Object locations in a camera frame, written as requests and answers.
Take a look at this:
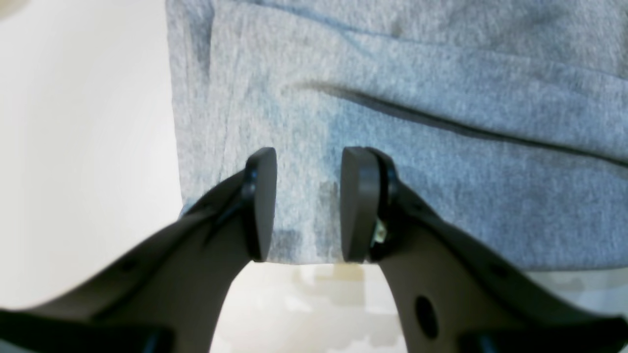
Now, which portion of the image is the grey t-shirt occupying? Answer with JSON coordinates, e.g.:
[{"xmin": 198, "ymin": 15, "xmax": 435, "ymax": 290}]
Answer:
[{"xmin": 165, "ymin": 0, "xmax": 628, "ymax": 270}]

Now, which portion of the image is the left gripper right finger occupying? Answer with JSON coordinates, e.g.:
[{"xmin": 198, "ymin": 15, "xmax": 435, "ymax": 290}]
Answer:
[{"xmin": 340, "ymin": 147, "xmax": 627, "ymax": 353}]

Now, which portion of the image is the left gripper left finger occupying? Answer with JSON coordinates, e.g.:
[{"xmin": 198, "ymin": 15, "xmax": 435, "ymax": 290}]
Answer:
[{"xmin": 1, "ymin": 148, "xmax": 277, "ymax": 353}]

